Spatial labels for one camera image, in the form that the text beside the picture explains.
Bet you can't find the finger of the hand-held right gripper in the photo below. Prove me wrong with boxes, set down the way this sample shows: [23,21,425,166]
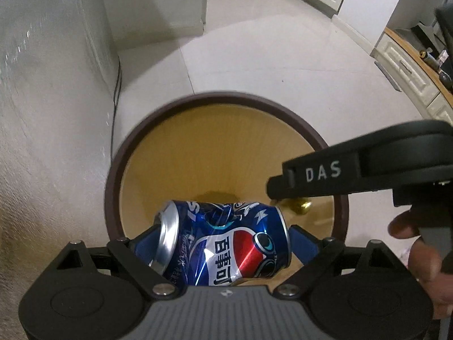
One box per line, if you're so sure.
[267,174,362,201]

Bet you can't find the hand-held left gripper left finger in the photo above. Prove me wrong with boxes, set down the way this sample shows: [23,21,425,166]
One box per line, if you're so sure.
[44,225,178,298]

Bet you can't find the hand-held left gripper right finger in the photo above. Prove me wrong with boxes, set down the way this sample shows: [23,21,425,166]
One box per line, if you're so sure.
[274,224,411,298]

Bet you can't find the shiny gold object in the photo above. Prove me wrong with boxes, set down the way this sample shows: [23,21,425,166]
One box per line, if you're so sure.
[288,200,313,216]

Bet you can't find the blue soda can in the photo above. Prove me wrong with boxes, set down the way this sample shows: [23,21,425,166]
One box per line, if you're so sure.
[148,200,292,287]

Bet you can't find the round brown-rimmed wooden bin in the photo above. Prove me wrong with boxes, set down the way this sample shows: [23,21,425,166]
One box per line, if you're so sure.
[105,92,351,287]

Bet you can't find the person's right hand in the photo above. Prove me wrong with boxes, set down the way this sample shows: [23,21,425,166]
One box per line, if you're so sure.
[388,210,453,319]

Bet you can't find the black box device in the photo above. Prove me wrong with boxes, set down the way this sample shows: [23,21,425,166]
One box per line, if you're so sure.
[411,20,444,51]

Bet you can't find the black curved object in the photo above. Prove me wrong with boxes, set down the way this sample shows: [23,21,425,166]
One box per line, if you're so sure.
[435,4,453,91]

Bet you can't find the black cable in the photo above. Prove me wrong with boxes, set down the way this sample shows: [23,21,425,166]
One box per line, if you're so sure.
[111,58,123,149]

